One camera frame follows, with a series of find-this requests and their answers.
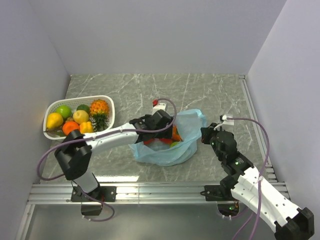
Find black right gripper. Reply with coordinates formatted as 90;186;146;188
200;122;226;162

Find light blue printed plastic bag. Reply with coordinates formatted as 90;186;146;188
129;108;207;167

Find orange round fruit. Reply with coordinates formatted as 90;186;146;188
62;121;80;136

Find yellow pear fruit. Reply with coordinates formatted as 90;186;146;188
46;112;64;130

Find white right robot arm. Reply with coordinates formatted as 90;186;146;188
200;123;315;240

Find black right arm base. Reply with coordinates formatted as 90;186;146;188
200;174;240;202

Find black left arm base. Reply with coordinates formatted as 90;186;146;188
70;186;117;203

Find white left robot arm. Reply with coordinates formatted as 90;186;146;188
54;109;176;201

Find orange persimmon fruit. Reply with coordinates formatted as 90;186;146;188
172;125;183;142

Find orange pineapple fruit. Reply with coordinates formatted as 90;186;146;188
90;99;109;132

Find white plastic fruit basket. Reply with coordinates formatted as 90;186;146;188
43;95;115;140

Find yellow bell pepper fruit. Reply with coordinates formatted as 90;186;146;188
79;121;94;134

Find dark green lime fruit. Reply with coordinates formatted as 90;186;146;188
76;104;90;115

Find yellow lemon fruit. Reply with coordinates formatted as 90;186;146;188
72;110;90;125

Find green apple fruit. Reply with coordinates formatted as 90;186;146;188
55;105;72;120

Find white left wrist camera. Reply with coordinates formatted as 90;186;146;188
151;99;168;115

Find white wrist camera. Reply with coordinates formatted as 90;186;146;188
214;114;235;131
151;99;168;115

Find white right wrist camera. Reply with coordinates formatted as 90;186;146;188
214;114;235;131

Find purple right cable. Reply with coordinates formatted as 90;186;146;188
219;116;271;240

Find aluminium side rail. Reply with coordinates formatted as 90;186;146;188
238;75;278;183

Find black box under rail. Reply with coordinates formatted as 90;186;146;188
80;204;103;217

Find aluminium front rail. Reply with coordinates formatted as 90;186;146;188
14;181;291;240

